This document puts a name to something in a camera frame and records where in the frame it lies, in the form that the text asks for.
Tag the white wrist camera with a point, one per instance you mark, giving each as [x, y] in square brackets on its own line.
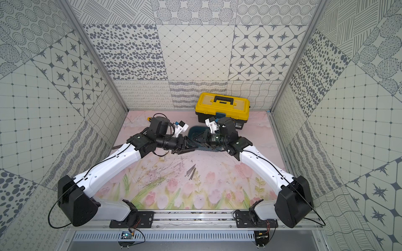
[212, 124]
[179, 127]

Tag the steel nail pile lower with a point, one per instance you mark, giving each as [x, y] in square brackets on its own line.
[192, 174]

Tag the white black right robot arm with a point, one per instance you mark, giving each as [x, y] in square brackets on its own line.
[293, 194]

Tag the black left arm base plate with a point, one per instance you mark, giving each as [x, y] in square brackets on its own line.
[135, 218]

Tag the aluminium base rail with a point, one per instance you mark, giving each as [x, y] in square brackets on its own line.
[188, 220]

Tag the steel nail pile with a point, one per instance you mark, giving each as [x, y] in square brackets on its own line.
[190, 170]
[192, 174]

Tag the steel nail pile right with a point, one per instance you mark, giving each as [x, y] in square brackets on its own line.
[190, 170]

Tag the yellow black toolbox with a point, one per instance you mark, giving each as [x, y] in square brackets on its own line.
[220, 106]

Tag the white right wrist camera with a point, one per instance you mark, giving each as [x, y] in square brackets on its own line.
[212, 124]

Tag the dark metal hex key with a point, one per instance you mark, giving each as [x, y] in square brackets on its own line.
[116, 147]

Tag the white perforated cable duct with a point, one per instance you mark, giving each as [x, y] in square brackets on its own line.
[163, 236]

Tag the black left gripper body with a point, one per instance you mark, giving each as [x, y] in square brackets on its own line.
[180, 145]

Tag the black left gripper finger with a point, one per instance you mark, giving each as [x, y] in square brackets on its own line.
[183, 151]
[190, 144]

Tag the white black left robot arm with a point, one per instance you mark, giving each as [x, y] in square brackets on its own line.
[77, 195]

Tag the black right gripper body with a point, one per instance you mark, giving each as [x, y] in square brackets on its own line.
[217, 140]

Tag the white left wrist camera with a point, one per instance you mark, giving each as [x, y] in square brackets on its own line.
[179, 127]

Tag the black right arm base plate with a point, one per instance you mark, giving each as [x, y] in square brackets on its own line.
[261, 214]

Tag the teal plastic storage box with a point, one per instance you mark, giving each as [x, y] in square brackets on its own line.
[195, 131]

